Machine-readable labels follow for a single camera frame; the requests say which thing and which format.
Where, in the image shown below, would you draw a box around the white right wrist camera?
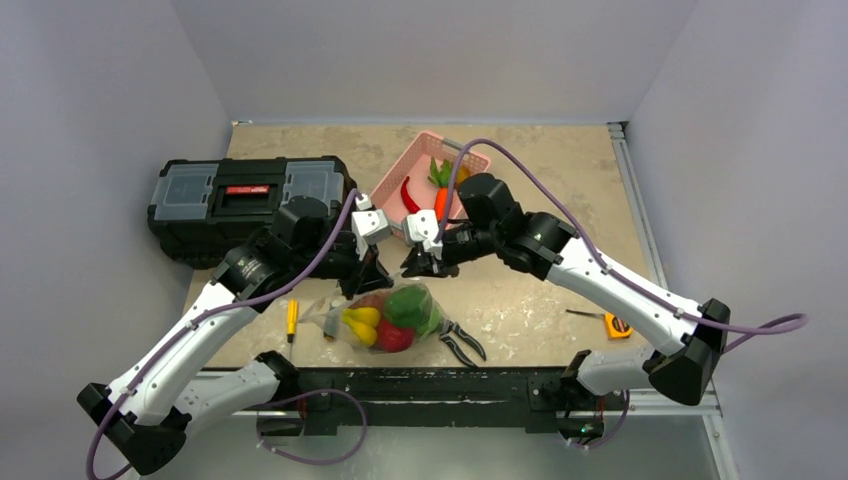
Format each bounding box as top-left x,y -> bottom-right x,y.
401,209 -> 443,260

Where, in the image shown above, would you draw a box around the clear dotted zip top bag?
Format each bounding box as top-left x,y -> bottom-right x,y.
300,281 -> 447,354

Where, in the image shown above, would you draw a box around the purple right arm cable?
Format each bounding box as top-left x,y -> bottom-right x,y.
433,139 -> 810,452

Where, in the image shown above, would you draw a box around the black plastic toolbox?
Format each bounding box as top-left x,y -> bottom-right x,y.
147,156 -> 357,270

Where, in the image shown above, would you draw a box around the yellow handled screwdriver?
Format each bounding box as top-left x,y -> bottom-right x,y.
286,300 -> 299,346

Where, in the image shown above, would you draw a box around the brown kiwi fruit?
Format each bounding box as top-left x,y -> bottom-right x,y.
455,165 -> 471,187

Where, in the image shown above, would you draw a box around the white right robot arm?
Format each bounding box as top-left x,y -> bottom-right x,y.
401,173 -> 730,407

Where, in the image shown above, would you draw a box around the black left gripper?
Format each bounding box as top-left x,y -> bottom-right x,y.
292,232 -> 393,299

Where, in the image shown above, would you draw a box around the green bell pepper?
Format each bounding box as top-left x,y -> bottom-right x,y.
383,284 -> 441,336

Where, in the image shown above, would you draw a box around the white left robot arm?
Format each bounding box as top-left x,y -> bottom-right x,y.
77,191 -> 391,478

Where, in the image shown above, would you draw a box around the red chili pepper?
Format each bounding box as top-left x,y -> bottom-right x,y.
400,176 -> 421,214

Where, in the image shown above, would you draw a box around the yellow banana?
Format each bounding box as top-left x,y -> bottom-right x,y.
341,307 -> 382,329

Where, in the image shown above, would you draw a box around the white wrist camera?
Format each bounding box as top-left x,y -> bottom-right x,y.
401,209 -> 443,260
351,193 -> 392,260

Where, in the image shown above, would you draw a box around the purple grape bunch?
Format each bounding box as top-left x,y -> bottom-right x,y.
354,292 -> 390,311

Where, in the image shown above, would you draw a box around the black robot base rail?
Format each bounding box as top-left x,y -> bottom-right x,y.
248,366 -> 627,441

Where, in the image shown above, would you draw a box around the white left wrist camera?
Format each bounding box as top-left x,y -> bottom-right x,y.
351,193 -> 392,260

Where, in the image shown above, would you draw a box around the orange carrot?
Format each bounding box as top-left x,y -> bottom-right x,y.
433,187 -> 450,222

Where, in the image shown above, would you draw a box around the red apple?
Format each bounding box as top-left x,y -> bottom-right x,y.
376,321 -> 416,353

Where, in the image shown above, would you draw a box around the black handled pliers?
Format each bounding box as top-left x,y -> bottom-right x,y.
438,319 -> 487,368

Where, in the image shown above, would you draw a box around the green handled screwdriver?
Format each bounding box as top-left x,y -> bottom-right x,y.
322,305 -> 340,342

